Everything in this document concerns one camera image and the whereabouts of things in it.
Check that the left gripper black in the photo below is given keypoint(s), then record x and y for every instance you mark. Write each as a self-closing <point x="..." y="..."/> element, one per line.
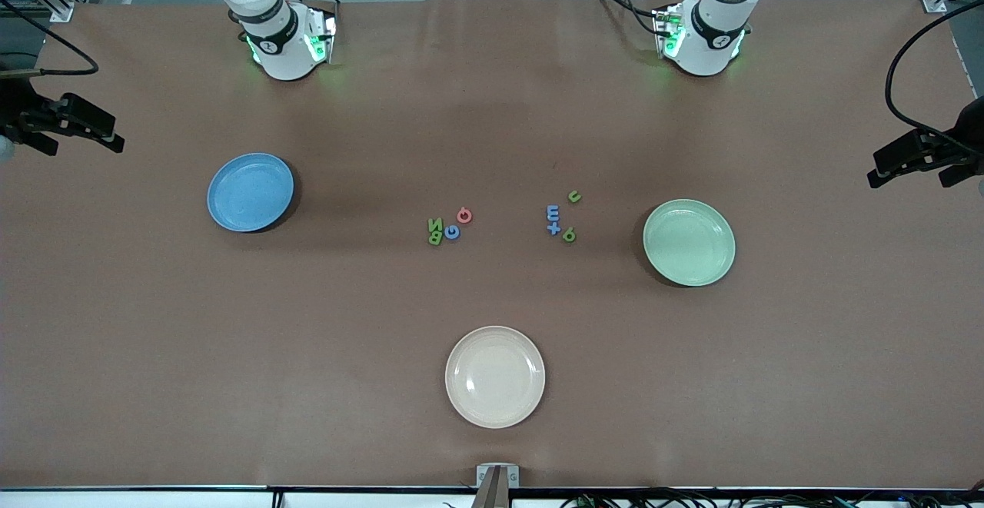
<point x="963" y="136"/>

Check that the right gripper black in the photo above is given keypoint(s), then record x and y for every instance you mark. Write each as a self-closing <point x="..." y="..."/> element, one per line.
<point x="17" y="108"/>

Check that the green foam letter q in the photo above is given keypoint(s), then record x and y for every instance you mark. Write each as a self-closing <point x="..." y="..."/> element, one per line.
<point x="572" y="233"/>

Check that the green foam letter N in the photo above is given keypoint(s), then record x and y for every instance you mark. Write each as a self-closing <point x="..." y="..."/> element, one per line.
<point x="435" y="224"/>

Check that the blue foam letter G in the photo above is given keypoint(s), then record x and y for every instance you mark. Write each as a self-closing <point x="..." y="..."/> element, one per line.
<point x="447" y="232"/>

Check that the red foam letter G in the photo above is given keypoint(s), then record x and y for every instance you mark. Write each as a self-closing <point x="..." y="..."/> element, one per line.
<point x="459" y="216"/>

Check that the blue round plate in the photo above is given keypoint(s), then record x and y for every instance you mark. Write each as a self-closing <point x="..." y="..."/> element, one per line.
<point x="250" y="193"/>

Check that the green round plate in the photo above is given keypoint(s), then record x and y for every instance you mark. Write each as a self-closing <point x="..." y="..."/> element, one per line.
<point x="689" y="243"/>

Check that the beige round plate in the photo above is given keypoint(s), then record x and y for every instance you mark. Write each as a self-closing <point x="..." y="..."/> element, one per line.
<point x="496" y="377"/>

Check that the base connector box green light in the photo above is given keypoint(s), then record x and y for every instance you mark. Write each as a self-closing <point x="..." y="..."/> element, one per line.
<point x="319" y="35"/>
<point x="669" y="31"/>

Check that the brown table mat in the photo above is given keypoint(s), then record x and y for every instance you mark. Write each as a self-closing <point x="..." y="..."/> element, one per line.
<point x="307" y="339"/>

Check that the grey metal camera bracket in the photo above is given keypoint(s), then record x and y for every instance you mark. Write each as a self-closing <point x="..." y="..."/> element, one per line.
<point x="484" y="477"/>

